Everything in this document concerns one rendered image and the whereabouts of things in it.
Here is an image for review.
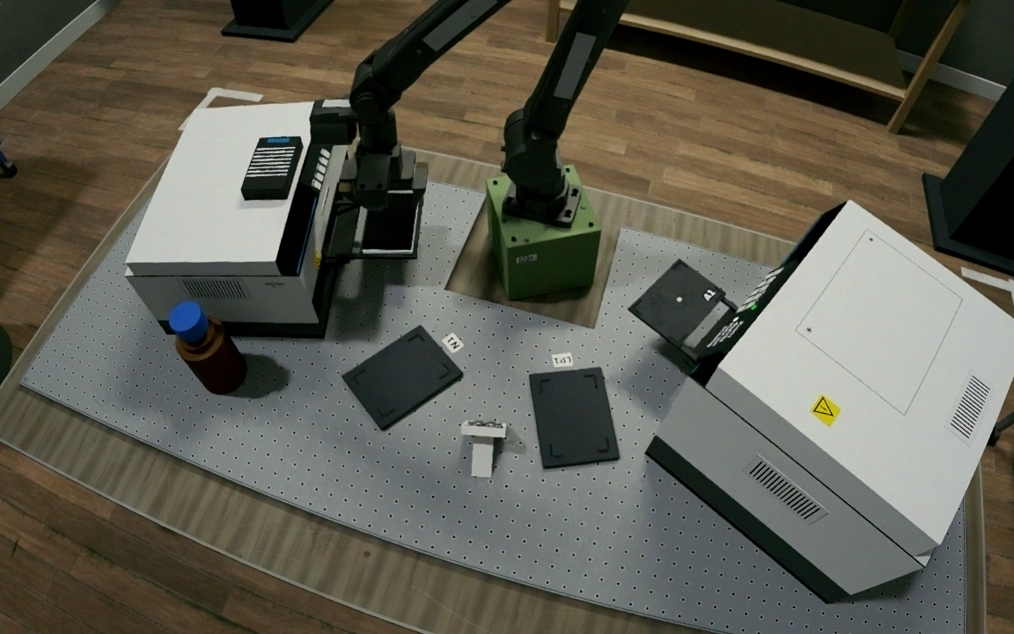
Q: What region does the brown bottle with blue cap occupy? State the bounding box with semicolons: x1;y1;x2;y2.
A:
169;301;247;395

